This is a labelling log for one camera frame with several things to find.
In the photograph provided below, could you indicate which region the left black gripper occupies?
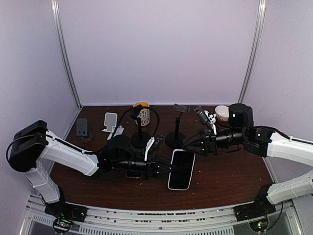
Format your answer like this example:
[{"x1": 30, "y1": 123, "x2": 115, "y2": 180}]
[{"x1": 113, "y1": 151, "x2": 177, "y2": 180}]

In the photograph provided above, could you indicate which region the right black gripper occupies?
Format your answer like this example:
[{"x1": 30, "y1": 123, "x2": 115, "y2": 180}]
[{"x1": 183, "y1": 126, "x2": 246, "y2": 157}]

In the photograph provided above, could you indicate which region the black stand with white pad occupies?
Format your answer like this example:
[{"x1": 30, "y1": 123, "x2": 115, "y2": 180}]
[{"x1": 165, "y1": 104, "x2": 190, "y2": 149}]

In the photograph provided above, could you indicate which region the large black phone silver edge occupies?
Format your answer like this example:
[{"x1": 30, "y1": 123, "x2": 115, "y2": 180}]
[{"x1": 125, "y1": 172, "x2": 143, "y2": 179}]

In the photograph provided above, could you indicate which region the black round-base phone stand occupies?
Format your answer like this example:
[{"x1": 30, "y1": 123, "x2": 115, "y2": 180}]
[{"x1": 131, "y1": 105, "x2": 150, "y2": 148}]

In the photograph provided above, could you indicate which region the white folding phone stand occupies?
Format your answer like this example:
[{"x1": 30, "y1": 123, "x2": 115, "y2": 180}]
[{"x1": 102, "y1": 112, "x2": 124, "y2": 140}]

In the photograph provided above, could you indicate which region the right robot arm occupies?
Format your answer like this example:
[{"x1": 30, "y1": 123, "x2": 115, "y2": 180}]
[{"x1": 182, "y1": 103, "x2": 313, "y2": 216}]

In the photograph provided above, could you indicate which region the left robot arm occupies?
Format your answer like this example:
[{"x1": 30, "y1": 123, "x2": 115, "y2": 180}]
[{"x1": 5, "y1": 120, "x2": 177, "y2": 217}]

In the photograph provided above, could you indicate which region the dark grey small phone stand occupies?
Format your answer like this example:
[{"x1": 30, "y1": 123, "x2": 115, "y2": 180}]
[{"x1": 76, "y1": 118, "x2": 94, "y2": 142}]

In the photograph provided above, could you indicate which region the white ceramic bowl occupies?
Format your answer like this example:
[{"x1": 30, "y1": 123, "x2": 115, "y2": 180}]
[{"x1": 215, "y1": 105, "x2": 229, "y2": 122}]

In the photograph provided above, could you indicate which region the patterned mug yellow inside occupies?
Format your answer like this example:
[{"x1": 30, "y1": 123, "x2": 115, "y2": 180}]
[{"x1": 133, "y1": 101, "x2": 150, "y2": 127}]

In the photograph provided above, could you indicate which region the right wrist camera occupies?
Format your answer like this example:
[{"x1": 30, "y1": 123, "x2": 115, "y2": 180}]
[{"x1": 194, "y1": 106, "x2": 217, "y2": 135}]

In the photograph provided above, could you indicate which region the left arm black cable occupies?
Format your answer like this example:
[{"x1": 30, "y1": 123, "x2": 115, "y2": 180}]
[{"x1": 6, "y1": 106, "x2": 160, "y2": 169}]

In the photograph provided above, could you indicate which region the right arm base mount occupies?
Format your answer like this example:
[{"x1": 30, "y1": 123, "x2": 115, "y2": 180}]
[{"x1": 233, "y1": 188, "x2": 276, "y2": 233}]

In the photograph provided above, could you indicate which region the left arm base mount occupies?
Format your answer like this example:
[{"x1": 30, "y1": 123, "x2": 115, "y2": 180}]
[{"x1": 42, "y1": 189, "x2": 88, "y2": 235}]

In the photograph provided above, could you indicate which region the front aluminium rail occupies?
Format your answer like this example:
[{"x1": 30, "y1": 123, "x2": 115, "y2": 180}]
[{"x1": 19, "y1": 195, "x2": 305, "y2": 235}]

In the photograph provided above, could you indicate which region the right aluminium frame post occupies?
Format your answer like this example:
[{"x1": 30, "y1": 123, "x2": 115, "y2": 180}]
[{"x1": 238, "y1": 0, "x2": 267, "y2": 103}]

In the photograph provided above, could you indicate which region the aluminium frame post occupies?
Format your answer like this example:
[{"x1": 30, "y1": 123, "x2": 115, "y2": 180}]
[
  {"x1": 51, "y1": 0, "x2": 82, "y2": 109},
  {"x1": 238, "y1": 0, "x2": 267, "y2": 103}
]

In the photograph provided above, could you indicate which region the left aluminium frame post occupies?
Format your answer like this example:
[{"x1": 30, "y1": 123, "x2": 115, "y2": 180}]
[{"x1": 51, "y1": 0, "x2": 82, "y2": 109}]

